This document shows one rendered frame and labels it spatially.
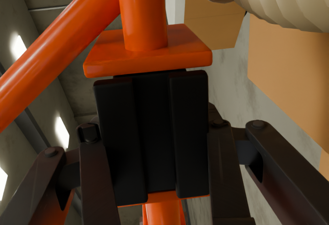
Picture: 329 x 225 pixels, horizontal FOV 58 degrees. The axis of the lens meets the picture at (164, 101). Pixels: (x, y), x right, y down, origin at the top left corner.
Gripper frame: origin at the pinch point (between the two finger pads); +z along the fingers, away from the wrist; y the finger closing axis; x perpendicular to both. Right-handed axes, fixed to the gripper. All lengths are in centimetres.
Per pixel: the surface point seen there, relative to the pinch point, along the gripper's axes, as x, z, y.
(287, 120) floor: -126, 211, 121
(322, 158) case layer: -67, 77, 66
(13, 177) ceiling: -425, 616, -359
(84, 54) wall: -254, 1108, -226
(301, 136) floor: -128, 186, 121
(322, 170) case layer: -72, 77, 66
